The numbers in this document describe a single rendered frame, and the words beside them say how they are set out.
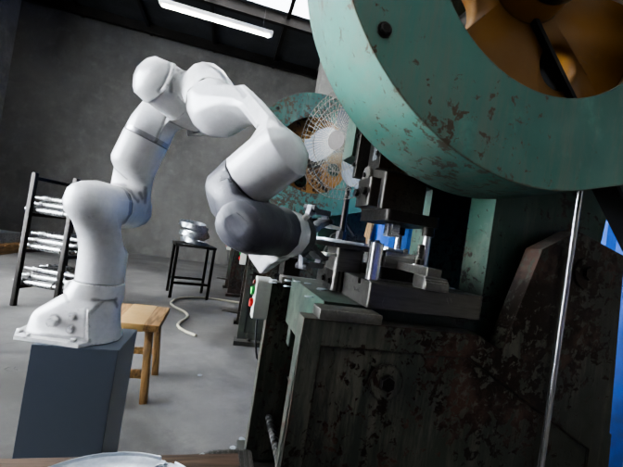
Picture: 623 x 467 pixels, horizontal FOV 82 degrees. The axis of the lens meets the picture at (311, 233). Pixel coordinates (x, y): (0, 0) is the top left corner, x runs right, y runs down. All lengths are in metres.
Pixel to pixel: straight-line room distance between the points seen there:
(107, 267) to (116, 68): 7.51
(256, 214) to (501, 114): 0.43
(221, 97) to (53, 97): 7.82
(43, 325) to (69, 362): 0.11
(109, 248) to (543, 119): 0.94
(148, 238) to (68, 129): 2.47
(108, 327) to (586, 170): 1.07
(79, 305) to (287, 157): 0.66
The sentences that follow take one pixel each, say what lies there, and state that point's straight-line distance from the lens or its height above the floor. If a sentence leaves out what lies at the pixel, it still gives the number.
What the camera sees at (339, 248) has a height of 0.77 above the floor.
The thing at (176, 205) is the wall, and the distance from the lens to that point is 7.63.
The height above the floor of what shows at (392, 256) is 0.77.
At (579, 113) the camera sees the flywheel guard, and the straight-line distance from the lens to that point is 0.80.
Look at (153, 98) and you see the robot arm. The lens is 0.90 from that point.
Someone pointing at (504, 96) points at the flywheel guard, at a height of 1.06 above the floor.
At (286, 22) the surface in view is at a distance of 6.68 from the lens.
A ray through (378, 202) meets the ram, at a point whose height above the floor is 0.91.
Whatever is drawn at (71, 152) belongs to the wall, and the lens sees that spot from 8.16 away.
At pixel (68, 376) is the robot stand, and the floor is 0.38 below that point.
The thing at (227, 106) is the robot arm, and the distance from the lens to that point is 0.71.
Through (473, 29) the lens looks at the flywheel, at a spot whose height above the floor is 1.20.
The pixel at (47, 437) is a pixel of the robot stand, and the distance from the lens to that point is 1.10.
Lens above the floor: 0.78
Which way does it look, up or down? 1 degrees up
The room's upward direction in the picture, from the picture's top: 9 degrees clockwise
